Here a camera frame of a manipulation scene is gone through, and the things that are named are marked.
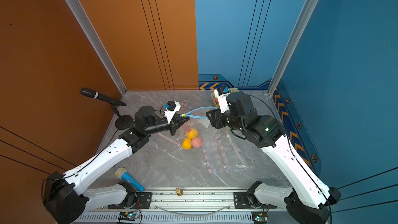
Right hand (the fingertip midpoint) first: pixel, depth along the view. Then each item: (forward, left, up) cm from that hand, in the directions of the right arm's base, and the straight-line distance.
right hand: (212, 111), depth 63 cm
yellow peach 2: (+4, +11, -25) cm, 27 cm away
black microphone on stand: (+18, +58, -35) cm, 70 cm away
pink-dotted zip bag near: (-4, -8, -35) cm, 36 cm away
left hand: (+3, +11, -7) cm, 13 cm away
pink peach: (0, +8, -27) cm, 28 cm away
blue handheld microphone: (-15, +46, -32) cm, 58 cm away
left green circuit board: (-32, +39, -37) cm, 63 cm away
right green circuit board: (-32, -22, -39) cm, 55 cm away
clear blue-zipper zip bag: (+5, +7, -14) cm, 16 cm away
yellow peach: (0, +14, -28) cm, 31 cm away
